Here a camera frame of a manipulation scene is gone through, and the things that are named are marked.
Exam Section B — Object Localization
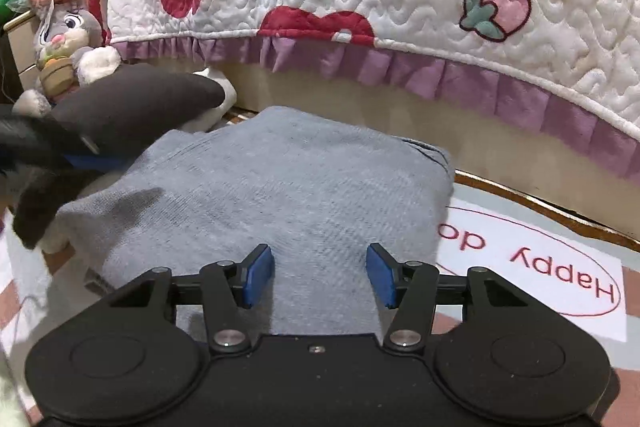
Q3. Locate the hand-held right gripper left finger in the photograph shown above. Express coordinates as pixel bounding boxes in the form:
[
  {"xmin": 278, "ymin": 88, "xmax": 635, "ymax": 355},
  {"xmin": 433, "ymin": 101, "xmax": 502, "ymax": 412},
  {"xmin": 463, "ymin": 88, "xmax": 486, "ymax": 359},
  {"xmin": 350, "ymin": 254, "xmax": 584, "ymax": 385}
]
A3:
[{"xmin": 107, "ymin": 243, "xmax": 275, "ymax": 355}]

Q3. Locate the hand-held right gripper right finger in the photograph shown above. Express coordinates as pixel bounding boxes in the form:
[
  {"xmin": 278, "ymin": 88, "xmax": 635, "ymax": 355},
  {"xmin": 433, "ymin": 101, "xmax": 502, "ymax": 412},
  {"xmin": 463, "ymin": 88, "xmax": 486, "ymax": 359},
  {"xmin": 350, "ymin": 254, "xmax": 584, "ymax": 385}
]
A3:
[{"xmin": 365, "ymin": 243, "xmax": 531, "ymax": 355}]

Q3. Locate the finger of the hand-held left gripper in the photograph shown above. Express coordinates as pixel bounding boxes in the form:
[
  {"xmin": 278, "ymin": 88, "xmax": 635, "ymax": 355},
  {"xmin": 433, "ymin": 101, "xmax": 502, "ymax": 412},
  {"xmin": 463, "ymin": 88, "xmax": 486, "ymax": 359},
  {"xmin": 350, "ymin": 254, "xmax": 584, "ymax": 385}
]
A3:
[{"xmin": 0, "ymin": 104, "xmax": 128, "ymax": 172}]

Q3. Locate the dark brown garment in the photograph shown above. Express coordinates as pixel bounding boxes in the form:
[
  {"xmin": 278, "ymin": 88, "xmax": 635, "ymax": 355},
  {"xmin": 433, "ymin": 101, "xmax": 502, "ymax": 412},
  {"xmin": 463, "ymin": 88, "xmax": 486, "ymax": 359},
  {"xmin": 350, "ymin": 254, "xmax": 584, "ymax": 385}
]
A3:
[{"xmin": 12, "ymin": 63, "xmax": 226, "ymax": 250}]

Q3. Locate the grey knit sweater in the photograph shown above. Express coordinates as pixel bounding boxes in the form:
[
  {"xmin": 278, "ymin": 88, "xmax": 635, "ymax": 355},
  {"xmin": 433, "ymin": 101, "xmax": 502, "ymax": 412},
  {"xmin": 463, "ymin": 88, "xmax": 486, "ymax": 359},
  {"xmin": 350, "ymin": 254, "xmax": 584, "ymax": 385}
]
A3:
[{"xmin": 40, "ymin": 105, "xmax": 456, "ymax": 338}]

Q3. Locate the grey rabbit plush toy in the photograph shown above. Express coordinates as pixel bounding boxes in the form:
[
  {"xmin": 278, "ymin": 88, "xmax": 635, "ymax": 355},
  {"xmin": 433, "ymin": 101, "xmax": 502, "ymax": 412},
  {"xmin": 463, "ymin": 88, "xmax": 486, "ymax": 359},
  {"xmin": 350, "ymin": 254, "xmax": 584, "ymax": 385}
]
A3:
[{"xmin": 12, "ymin": 0, "xmax": 123, "ymax": 118}]

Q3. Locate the round printed rug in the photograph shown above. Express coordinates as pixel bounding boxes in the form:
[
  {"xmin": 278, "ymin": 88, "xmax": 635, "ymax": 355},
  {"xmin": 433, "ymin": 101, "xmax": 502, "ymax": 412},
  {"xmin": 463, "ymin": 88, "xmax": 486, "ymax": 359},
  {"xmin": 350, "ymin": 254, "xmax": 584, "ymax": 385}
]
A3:
[{"xmin": 0, "ymin": 107, "xmax": 640, "ymax": 427}]

